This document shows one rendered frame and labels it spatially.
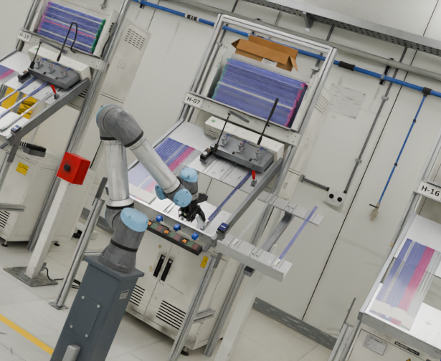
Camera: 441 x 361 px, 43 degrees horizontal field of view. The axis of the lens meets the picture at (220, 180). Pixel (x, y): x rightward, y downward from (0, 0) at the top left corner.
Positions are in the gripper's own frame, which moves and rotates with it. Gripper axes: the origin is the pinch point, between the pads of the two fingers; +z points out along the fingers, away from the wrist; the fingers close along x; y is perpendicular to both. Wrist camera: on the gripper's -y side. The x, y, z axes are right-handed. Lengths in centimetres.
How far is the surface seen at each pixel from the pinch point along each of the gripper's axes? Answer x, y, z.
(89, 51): -140, -83, -8
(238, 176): -4.3, -48.4, 9.9
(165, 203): -25.7, -10.1, 9.9
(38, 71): -164, -57, 2
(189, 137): -46, -61, 10
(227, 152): -16, -56, 4
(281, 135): 4, -80, -1
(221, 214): 3.0, -19.4, 9.9
